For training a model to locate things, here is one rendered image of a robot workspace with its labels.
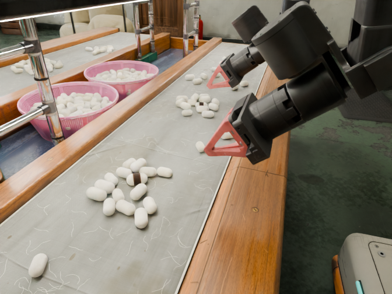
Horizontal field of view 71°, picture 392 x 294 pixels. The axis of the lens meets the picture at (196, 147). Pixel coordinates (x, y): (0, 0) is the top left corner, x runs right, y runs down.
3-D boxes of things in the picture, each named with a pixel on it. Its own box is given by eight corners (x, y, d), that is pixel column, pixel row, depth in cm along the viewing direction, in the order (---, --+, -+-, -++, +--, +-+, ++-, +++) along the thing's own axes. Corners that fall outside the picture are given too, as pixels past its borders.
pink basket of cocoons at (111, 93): (128, 108, 96) (125, 81, 91) (112, 150, 73) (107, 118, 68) (49, 108, 94) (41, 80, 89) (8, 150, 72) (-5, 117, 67)
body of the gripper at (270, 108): (227, 126, 34) (281, 94, 30) (242, 97, 43) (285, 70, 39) (257, 165, 36) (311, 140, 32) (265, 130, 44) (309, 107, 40)
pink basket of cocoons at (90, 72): (170, 88, 114) (170, 65, 109) (139, 114, 92) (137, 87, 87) (114, 79, 120) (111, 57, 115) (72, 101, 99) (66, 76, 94)
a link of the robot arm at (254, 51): (280, 53, 65) (282, 48, 70) (264, 28, 63) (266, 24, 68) (255, 70, 69) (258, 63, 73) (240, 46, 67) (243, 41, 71)
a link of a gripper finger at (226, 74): (198, 79, 75) (225, 60, 70) (205, 72, 81) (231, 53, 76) (212, 100, 77) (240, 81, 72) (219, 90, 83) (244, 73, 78)
